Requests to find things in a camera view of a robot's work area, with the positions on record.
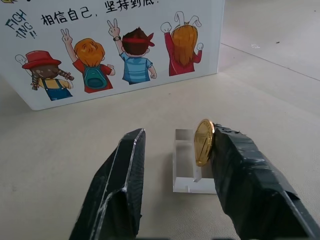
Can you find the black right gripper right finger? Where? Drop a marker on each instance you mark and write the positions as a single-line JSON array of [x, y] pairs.
[[252, 185]]

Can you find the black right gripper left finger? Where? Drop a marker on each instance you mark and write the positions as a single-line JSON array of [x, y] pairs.
[[120, 185]]

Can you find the gold coin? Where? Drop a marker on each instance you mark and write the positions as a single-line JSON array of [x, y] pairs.
[[203, 143]]

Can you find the white box with cartoon children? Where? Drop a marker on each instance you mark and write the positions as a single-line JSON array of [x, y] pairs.
[[107, 50]]

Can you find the clear acrylic coin stand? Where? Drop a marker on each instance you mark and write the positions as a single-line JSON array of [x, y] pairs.
[[186, 172]]

